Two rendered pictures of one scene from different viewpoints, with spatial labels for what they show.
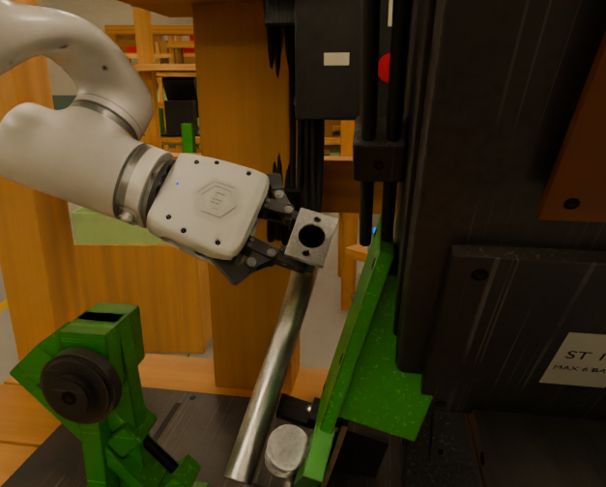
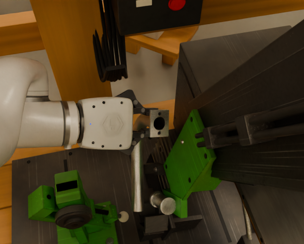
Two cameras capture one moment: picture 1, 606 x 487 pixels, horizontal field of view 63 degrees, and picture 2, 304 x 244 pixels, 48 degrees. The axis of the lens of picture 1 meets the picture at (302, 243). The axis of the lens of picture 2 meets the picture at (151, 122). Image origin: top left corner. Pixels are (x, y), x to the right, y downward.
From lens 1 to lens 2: 0.46 m
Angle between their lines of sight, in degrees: 40
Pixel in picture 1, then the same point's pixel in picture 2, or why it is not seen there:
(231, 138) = (62, 26)
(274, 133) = (91, 19)
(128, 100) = (41, 84)
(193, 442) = (88, 179)
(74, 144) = (32, 129)
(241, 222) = (127, 131)
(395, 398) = (209, 183)
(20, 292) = not seen: outside the picture
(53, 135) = not seen: hidden behind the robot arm
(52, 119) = not seen: hidden behind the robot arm
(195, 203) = (103, 130)
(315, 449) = (182, 207)
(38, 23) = (20, 108)
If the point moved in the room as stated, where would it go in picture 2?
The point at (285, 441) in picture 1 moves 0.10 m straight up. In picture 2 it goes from (167, 205) to (168, 184)
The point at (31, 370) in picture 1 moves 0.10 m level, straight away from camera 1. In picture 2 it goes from (40, 215) to (8, 189)
